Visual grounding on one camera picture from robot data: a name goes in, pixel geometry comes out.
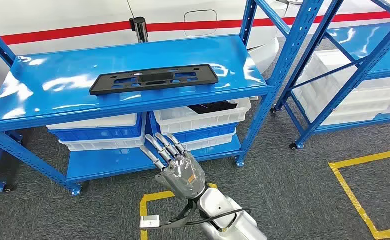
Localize white car with red stripe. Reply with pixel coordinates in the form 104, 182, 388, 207
0, 0, 390, 105

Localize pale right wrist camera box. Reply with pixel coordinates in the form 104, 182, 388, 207
139, 215, 161, 230

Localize black stanchion post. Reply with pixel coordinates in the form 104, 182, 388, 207
129, 16, 149, 44

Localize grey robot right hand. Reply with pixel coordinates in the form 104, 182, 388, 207
139, 132, 208, 200

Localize stacked white plastic crates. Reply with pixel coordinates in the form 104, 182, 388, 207
292, 49, 390, 127

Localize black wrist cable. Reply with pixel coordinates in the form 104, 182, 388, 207
160, 200, 252, 233

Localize blue plastic crate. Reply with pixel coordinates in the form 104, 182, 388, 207
155, 122, 238, 144
48, 114, 145, 143

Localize black parts in crate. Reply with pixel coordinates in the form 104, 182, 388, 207
187, 100, 238, 116

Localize black plastic car part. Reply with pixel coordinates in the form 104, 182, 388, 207
89, 64, 219, 96

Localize blue metal shelf rack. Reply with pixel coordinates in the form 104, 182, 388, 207
270, 0, 390, 151
0, 0, 325, 197

